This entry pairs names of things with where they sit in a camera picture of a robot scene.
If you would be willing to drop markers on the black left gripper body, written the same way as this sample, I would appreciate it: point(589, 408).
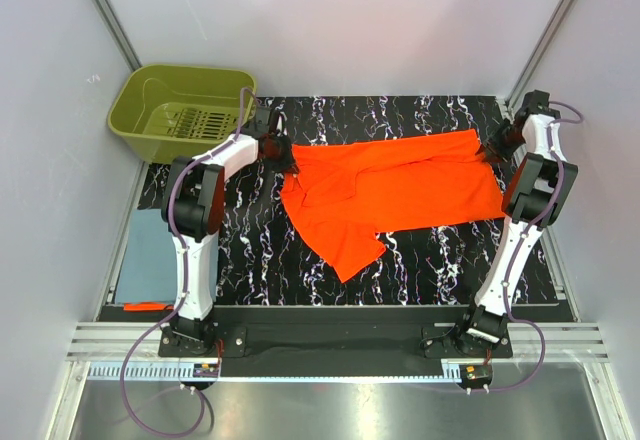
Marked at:
point(280, 143)

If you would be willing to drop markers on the orange t shirt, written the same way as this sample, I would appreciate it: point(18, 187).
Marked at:
point(344, 196)

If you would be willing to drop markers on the black marble pattern mat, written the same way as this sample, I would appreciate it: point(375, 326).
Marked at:
point(264, 262)

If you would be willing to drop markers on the aluminium frame post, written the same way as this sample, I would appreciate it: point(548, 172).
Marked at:
point(545, 41)
point(117, 32)

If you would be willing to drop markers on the left aluminium frame post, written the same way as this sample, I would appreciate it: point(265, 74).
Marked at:
point(117, 32)

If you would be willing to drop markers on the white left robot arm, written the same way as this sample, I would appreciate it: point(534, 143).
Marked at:
point(193, 208)

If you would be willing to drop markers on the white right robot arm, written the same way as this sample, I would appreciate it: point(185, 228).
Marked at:
point(532, 202)

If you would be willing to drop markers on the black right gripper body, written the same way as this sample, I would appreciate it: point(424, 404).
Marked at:
point(505, 138)

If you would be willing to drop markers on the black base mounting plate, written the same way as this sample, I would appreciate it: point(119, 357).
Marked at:
point(310, 362)

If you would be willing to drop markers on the folded grey-blue t shirt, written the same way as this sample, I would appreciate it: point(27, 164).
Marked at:
point(149, 269)

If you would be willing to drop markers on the folded orange t shirt underneath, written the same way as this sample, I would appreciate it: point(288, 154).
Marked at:
point(147, 307)

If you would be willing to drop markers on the right aluminium frame post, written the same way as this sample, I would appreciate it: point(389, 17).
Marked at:
point(545, 41)

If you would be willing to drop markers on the olive green plastic basket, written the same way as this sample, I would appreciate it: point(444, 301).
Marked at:
point(165, 111)

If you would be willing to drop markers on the aluminium front rail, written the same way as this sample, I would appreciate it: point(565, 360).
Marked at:
point(580, 342)

